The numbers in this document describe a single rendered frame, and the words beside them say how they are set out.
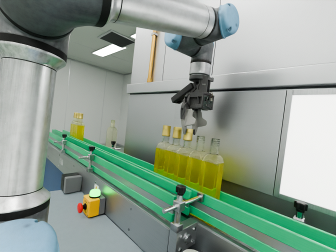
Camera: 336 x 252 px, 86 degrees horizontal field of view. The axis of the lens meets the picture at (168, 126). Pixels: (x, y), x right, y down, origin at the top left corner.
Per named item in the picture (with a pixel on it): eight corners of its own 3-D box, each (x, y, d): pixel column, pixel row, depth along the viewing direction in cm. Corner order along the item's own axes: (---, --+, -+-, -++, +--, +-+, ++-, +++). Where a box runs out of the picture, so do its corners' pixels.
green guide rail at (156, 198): (174, 222, 54) (177, 195, 54) (171, 223, 53) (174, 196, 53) (43, 137, 177) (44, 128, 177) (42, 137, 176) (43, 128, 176)
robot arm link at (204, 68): (185, 63, 66) (199, 69, 71) (184, 76, 66) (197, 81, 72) (203, 60, 60) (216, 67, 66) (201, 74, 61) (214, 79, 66)
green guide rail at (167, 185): (189, 214, 59) (192, 190, 59) (187, 215, 59) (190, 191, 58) (52, 137, 182) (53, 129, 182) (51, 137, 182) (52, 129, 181)
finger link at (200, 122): (204, 136, 66) (203, 111, 64) (191, 134, 70) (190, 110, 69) (209, 135, 68) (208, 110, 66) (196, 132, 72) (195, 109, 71)
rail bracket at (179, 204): (202, 220, 57) (207, 181, 56) (164, 241, 45) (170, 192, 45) (195, 215, 59) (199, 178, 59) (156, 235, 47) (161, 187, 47)
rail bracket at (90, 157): (93, 173, 92) (96, 146, 92) (78, 175, 87) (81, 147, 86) (90, 170, 95) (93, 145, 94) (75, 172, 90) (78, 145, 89)
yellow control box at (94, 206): (104, 214, 78) (106, 197, 78) (86, 219, 73) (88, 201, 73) (97, 207, 83) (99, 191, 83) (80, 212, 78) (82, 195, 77)
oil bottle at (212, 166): (218, 217, 61) (225, 154, 60) (209, 222, 57) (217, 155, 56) (203, 210, 65) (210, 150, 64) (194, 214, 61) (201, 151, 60)
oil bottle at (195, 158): (203, 209, 65) (210, 150, 64) (194, 214, 61) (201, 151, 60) (191, 203, 69) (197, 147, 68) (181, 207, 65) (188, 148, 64)
